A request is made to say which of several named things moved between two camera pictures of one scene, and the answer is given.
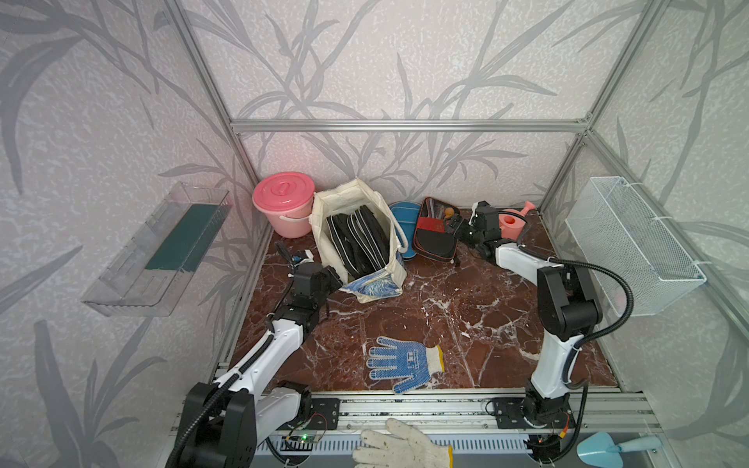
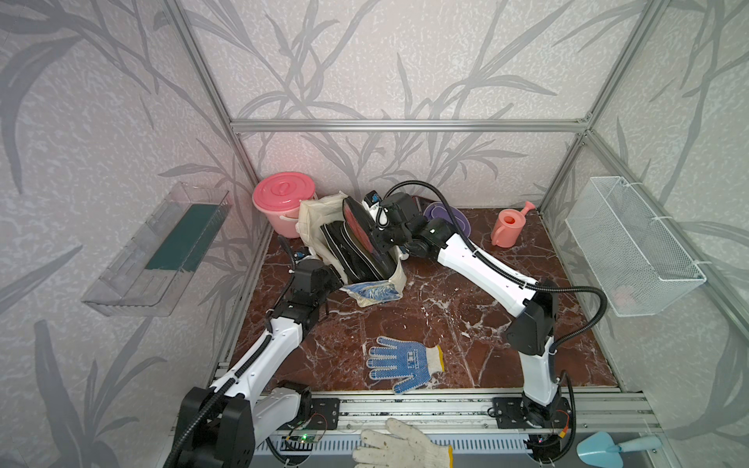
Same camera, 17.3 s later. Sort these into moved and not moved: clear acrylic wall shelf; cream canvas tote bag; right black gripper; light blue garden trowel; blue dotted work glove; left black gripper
Moved: cream canvas tote bag; right black gripper
Not moved: left black gripper; clear acrylic wall shelf; blue dotted work glove; light blue garden trowel
